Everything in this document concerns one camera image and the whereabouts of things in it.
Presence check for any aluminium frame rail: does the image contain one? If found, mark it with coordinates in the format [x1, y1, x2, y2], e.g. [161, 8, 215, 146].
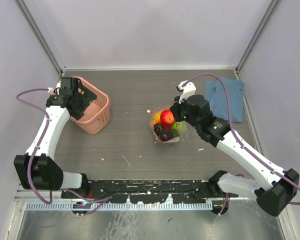
[14, 179, 287, 202]

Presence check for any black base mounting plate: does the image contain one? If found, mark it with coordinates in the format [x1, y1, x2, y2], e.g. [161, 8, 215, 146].
[74, 180, 226, 204]

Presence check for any dark purple toy plum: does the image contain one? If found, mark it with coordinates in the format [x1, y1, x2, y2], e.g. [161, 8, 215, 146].
[153, 123, 169, 134]

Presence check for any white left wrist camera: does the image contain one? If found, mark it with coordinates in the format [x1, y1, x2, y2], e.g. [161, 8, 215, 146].
[47, 82, 61, 95]

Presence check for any clear zip top bag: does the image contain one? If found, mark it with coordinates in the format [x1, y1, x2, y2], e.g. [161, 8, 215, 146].
[146, 104, 189, 144]

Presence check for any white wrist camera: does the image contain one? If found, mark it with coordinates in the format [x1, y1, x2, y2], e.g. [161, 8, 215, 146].
[176, 80, 197, 104]
[47, 82, 61, 95]

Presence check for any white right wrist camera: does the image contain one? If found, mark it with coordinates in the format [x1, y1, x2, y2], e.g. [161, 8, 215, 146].
[176, 80, 197, 104]

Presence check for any red toy apple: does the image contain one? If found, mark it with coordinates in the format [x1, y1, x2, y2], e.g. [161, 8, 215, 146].
[160, 109, 175, 126]

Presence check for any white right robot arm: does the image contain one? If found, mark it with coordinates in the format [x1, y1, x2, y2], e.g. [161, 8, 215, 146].
[170, 94, 300, 217]

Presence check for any pink plastic basket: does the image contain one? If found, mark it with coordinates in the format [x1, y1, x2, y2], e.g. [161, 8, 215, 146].
[69, 76, 111, 135]

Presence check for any dark green toy fruit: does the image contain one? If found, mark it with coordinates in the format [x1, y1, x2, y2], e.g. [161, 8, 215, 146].
[171, 129, 179, 138]

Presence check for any dark brown toy fruit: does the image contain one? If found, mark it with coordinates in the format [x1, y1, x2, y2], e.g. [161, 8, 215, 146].
[159, 129, 174, 142]

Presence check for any yellow toy lemon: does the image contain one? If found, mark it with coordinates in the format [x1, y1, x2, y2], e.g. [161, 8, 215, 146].
[152, 111, 162, 124]

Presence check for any green toy apple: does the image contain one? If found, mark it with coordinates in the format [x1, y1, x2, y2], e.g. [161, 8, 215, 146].
[170, 121, 188, 136]

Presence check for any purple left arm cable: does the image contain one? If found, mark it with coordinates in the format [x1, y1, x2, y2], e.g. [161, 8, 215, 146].
[16, 87, 113, 216]

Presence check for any blue cloth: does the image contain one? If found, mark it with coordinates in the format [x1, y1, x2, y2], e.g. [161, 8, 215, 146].
[204, 76, 246, 123]

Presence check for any slotted cable duct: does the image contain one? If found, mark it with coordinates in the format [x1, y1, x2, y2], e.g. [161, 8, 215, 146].
[25, 200, 213, 212]

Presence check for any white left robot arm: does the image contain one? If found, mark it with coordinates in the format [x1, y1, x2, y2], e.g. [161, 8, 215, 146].
[13, 76, 97, 200]

